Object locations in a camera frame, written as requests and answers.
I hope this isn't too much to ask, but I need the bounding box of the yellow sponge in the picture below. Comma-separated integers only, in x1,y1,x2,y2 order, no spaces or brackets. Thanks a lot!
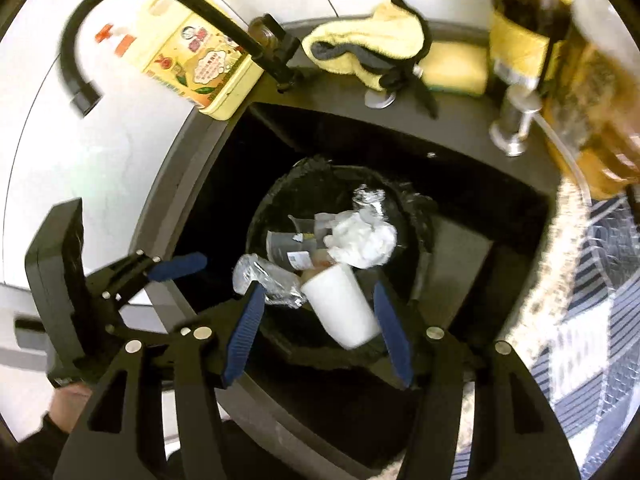
419,41,489,97

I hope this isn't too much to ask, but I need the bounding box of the blue patchwork tablecloth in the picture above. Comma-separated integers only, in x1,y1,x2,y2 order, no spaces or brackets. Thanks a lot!
450,180,640,480

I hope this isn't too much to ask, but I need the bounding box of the clear plastic scrap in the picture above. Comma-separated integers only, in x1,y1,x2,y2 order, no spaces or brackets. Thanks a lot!
351,186,387,217

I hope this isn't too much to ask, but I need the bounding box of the black sink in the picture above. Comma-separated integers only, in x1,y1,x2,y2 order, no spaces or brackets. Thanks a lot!
150,19,568,480

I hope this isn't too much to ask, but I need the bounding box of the steel soap dispenser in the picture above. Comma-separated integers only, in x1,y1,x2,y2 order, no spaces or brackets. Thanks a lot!
489,84,544,157

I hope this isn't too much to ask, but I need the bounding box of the white paper cup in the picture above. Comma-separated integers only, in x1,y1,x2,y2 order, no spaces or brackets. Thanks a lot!
300,262,382,349

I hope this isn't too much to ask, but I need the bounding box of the crumpled white tissue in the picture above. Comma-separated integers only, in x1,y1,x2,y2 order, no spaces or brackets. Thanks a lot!
324,211,399,269

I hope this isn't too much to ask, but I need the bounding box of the yellow cloth dark trim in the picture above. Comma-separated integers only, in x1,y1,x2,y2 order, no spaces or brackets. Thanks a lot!
301,0,440,120

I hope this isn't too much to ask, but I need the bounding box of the amber oil bottle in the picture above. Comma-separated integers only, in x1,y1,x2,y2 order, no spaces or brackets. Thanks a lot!
544,35,640,202

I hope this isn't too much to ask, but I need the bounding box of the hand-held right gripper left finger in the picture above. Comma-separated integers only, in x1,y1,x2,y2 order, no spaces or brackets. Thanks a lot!
52,282,266,480

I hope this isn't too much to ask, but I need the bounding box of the metal sink plug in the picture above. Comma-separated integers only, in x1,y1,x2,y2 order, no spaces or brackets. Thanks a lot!
364,90,397,110

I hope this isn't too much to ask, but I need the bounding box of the black trash bin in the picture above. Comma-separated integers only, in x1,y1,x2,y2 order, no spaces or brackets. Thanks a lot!
244,156,437,367

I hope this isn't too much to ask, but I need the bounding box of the crumpled clear plastic wrap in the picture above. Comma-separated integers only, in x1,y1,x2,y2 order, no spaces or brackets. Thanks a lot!
232,254,307,309

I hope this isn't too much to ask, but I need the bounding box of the yellow dish soap bottle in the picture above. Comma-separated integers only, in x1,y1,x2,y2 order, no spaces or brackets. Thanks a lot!
94,0,267,122

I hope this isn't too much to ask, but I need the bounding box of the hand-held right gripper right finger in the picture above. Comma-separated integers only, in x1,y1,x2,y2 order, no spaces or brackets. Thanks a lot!
374,280,581,480

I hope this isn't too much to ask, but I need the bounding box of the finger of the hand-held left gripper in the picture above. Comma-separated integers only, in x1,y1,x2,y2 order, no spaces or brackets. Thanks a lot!
87,251,208,303
105,324,194,351

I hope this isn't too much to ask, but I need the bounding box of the clear plastic tube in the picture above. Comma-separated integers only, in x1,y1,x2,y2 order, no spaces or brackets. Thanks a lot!
530,109,602,203

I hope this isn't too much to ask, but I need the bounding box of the grey cup white label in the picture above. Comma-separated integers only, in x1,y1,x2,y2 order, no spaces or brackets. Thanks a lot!
265,229,327,272

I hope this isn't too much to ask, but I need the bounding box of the person's left forearm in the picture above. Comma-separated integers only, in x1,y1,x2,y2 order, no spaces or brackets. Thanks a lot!
11,409,72,480

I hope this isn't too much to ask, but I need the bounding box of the person's left hand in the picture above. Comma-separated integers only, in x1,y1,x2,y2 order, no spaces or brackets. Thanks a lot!
51,384,94,429

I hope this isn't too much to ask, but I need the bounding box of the dark bottle yellow label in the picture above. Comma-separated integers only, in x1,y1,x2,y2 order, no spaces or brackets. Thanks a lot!
486,0,574,107

